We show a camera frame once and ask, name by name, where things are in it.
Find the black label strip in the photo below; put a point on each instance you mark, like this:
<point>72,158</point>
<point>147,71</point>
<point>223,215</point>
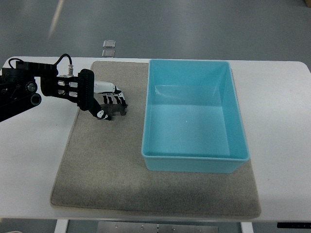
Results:
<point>294,225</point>

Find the metal plate under table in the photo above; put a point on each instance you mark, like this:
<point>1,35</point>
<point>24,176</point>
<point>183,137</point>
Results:
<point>131,227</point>

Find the brown toy hippo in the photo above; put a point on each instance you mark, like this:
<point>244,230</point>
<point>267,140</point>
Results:
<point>111,110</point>

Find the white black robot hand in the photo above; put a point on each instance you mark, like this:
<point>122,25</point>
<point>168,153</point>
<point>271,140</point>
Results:
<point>111,95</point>

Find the blue plastic box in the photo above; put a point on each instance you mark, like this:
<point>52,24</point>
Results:
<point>192,118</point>

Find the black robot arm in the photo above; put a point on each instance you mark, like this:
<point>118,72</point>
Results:
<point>23,85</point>

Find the grey felt mat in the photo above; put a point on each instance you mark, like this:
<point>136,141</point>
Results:
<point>102,167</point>

